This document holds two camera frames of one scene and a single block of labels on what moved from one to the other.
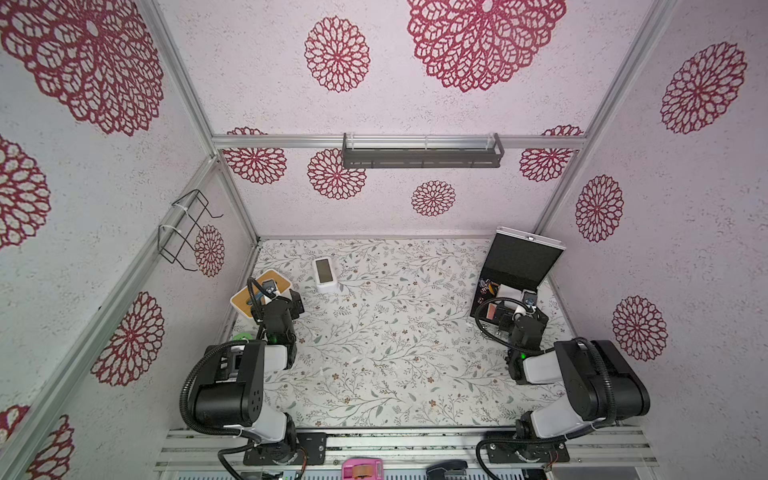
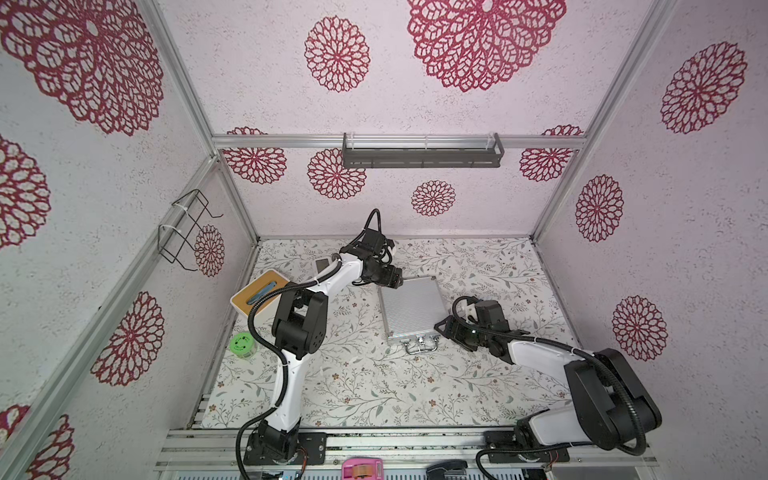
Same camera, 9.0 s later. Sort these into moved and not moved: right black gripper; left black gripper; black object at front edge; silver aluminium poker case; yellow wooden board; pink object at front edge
Moved: silver aluminium poker case; right black gripper; left black gripper
Not moved: black object at front edge; yellow wooden board; pink object at front edge
